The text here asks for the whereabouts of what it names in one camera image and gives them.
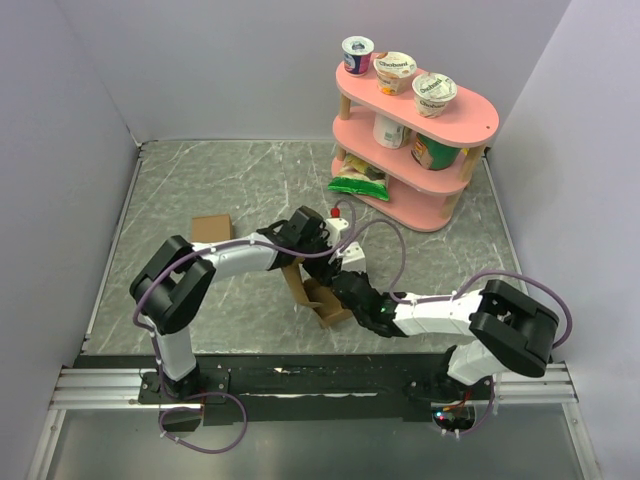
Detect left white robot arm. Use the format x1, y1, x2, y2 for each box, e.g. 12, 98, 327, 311
129, 206, 351, 402

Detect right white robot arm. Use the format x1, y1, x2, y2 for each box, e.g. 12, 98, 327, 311
330, 271, 559, 399

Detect small folded cardboard box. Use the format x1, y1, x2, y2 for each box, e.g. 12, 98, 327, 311
191, 213, 234, 243

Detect green snack bag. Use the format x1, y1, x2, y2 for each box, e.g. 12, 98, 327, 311
328, 154, 390, 202

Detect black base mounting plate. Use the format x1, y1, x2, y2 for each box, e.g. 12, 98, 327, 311
137, 352, 551, 426

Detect white container middle shelf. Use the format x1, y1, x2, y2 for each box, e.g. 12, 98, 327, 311
373, 113, 411, 149

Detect pink three-tier shelf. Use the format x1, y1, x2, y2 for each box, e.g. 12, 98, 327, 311
331, 66, 500, 232

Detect green can middle shelf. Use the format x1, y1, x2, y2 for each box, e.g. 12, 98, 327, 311
411, 133, 461, 171

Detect Chobani peach yogurt cup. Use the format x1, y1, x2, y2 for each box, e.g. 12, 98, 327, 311
373, 51, 417, 96

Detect Chobani white yogurt cup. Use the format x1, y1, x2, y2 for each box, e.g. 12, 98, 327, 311
412, 72, 458, 118

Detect white blue yogurt cup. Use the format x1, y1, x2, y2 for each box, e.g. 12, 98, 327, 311
342, 36, 374, 76

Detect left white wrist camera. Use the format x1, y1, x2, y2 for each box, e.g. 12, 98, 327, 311
325, 207, 350, 247

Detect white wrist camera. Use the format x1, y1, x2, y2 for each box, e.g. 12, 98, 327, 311
331, 241, 367, 273
325, 207, 350, 247

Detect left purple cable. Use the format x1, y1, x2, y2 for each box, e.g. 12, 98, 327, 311
132, 199, 357, 455

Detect purple cable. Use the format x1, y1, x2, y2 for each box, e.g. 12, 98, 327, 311
132, 199, 357, 455
337, 220, 574, 436

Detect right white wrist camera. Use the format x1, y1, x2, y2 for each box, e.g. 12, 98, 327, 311
331, 241, 367, 273

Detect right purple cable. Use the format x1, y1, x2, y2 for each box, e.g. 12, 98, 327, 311
337, 220, 574, 436

